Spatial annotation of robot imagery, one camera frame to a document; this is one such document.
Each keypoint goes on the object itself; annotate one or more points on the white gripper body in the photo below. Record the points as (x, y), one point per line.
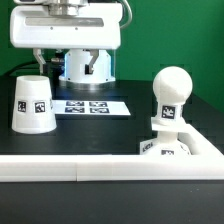
(96, 27)

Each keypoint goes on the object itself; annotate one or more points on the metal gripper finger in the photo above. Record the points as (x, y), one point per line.
(38, 54)
(89, 68)

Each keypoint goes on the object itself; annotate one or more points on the white lamp shade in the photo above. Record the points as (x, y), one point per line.
(33, 107)

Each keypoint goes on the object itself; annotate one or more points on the white lamp bulb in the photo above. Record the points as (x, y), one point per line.
(172, 87)

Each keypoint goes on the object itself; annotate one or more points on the white lamp base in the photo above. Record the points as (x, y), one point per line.
(166, 142)

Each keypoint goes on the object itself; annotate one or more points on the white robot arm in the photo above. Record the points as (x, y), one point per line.
(73, 61)

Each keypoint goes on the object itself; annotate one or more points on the white fiducial marker sheet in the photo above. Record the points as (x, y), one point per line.
(114, 108)

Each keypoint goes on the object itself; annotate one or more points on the white front boundary bar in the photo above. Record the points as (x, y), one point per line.
(31, 168)

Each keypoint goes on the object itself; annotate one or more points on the white boundary bar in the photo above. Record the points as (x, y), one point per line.
(197, 143)
(31, 168)

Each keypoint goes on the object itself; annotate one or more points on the white right boundary bar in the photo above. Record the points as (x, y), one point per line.
(197, 143)

